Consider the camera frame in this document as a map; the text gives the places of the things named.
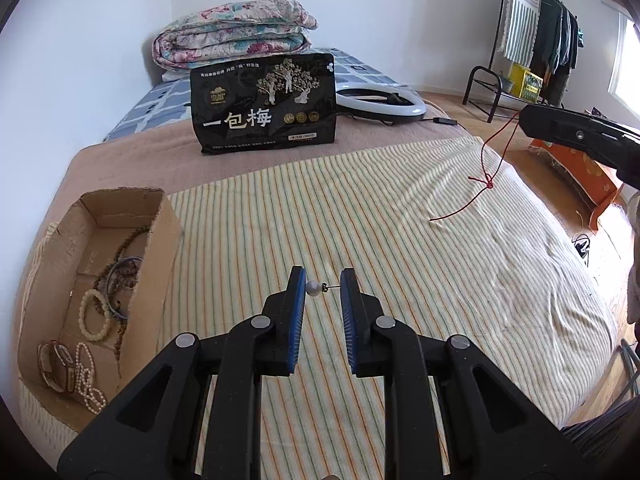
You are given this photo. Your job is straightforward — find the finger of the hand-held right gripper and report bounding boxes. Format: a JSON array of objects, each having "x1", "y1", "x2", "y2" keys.
[{"x1": 519, "y1": 104, "x2": 640, "y2": 191}]

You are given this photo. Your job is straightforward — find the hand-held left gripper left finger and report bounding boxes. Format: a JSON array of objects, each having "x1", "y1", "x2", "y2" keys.
[{"x1": 56, "y1": 266, "x2": 307, "y2": 480}]

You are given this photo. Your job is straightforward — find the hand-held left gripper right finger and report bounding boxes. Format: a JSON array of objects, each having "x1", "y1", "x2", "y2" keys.
[{"x1": 340, "y1": 267, "x2": 583, "y2": 480}]

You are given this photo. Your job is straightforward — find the red string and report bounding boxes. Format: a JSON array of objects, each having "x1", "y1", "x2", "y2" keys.
[{"x1": 430, "y1": 107, "x2": 523, "y2": 222}]

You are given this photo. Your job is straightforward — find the cardboard box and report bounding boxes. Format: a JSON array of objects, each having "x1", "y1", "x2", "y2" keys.
[{"x1": 17, "y1": 187, "x2": 183, "y2": 433}]

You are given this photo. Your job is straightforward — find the brown wooden bead necklace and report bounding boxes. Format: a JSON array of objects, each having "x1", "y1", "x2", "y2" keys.
[{"x1": 92, "y1": 225, "x2": 153, "y2": 381}]

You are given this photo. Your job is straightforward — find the dark thin bangle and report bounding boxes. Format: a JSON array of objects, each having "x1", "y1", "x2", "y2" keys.
[{"x1": 106, "y1": 256, "x2": 146, "y2": 320}]

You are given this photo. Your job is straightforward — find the cream bead bracelet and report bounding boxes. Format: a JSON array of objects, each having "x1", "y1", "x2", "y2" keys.
[{"x1": 80, "y1": 287, "x2": 118, "y2": 345}]

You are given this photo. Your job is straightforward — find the white pearl necklace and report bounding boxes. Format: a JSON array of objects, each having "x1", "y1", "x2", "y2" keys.
[{"x1": 74, "y1": 342, "x2": 108, "y2": 415}]

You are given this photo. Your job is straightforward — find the brown strap watch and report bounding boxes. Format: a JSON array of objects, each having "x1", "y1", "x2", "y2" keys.
[{"x1": 37, "y1": 341, "x2": 76, "y2": 392}]

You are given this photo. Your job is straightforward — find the orange patterned cushion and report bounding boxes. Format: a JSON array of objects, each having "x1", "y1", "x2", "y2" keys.
[{"x1": 529, "y1": 137, "x2": 623, "y2": 231}]

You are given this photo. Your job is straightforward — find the yellow box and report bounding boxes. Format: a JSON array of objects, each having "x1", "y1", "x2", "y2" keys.
[{"x1": 507, "y1": 62, "x2": 543, "y2": 101}]

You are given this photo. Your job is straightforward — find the black metal shelf rack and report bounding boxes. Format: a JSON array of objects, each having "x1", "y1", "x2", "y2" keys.
[{"x1": 462, "y1": 66, "x2": 531, "y2": 123}]

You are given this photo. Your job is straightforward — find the window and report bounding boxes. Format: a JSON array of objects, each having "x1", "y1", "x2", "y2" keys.
[{"x1": 607, "y1": 0, "x2": 640, "y2": 111}]

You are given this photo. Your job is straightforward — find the dark hanging clothes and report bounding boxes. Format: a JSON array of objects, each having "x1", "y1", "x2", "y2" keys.
[{"x1": 530, "y1": 0, "x2": 581, "y2": 68}]

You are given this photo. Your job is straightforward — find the black clothes rack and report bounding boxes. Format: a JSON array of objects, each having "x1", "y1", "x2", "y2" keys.
[{"x1": 487, "y1": 0, "x2": 586, "y2": 106}]

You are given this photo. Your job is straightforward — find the striped hanging towel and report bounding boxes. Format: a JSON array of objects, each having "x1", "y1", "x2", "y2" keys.
[{"x1": 502, "y1": 0, "x2": 542, "y2": 61}]

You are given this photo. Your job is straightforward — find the brown blanket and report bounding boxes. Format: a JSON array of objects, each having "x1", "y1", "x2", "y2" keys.
[{"x1": 12, "y1": 91, "x2": 631, "y2": 426}]

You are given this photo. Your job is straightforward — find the black snack bag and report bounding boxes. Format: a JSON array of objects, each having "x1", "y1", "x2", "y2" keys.
[{"x1": 190, "y1": 52, "x2": 337, "y2": 156}]

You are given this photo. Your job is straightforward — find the blue checked bed sheet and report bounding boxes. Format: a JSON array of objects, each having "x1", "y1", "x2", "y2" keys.
[{"x1": 102, "y1": 47, "x2": 401, "y2": 143}]

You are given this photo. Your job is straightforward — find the dark ribbed object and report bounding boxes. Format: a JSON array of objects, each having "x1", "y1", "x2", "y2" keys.
[{"x1": 562, "y1": 400, "x2": 640, "y2": 456}]

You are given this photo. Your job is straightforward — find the folded floral quilt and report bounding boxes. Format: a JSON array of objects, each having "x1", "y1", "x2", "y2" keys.
[{"x1": 152, "y1": 0, "x2": 318, "y2": 70}]

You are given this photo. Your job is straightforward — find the black ring light cable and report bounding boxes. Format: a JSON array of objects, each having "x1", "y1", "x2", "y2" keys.
[{"x1": 336, "y1": 112, "x2": 468, "y2": 128}]

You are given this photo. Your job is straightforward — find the white ring light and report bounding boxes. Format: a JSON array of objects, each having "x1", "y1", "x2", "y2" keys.
[{"x1": 334, "y1": 85, "x2": 427, "y2": 122}]

